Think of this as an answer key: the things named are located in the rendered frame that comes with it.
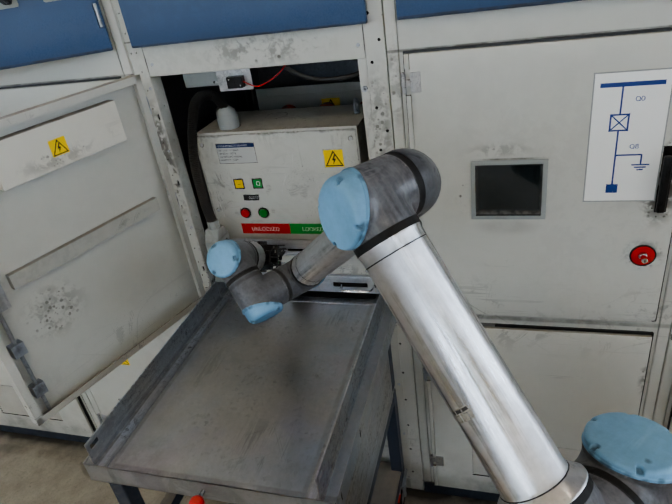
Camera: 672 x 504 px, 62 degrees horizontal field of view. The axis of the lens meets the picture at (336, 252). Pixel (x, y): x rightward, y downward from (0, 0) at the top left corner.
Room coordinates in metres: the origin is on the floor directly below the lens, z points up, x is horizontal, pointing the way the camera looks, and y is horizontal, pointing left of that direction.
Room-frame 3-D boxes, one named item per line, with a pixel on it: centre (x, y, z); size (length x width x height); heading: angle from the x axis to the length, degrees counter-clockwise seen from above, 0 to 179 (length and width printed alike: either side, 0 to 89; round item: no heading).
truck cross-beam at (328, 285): (1.53, 0.12, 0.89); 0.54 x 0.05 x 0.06; 70
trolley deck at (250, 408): (1.16, 0.26, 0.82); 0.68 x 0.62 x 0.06; 160
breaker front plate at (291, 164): (1.51, 0.13, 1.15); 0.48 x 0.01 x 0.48; 70
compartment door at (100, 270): (1.37, 0.66, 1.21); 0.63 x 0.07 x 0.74; 142
